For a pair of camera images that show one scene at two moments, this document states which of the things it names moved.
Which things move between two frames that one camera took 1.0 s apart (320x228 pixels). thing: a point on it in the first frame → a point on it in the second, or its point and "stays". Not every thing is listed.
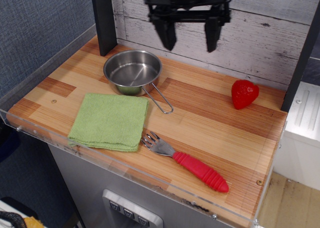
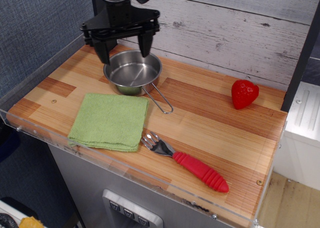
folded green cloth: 108,122 stays
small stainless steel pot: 129,71 stays
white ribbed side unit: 298,156 stays
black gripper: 187,5 → 120,20
